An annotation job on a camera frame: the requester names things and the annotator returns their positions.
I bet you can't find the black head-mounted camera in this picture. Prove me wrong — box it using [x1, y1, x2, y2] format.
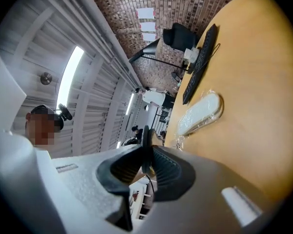
[55, 103, 73, 121]

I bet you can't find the long ceiling light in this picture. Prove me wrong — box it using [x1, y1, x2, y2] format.
[126, 93, 135, 114]
[56, 45, 85, 109]

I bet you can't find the black keyboard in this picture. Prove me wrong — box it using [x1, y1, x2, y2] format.
[182, 23, 218, 106]

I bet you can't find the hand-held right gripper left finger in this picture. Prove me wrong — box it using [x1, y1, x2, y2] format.
[51, 146, 145, 232]

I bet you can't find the black keyboard cable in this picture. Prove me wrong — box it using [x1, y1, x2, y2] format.
[205, 42, 222, 66]

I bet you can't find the round metal ceiling fixture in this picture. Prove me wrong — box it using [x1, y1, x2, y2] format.
[40, 72, 53, 85]

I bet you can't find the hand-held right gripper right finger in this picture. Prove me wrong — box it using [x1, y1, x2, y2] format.
[136, 145, 286, 234]

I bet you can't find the black padded chair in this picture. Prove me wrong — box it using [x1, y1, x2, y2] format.
[163, 22, 200, 51]

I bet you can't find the person's head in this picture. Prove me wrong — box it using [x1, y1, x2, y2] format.
[25, 105, 64, 147]

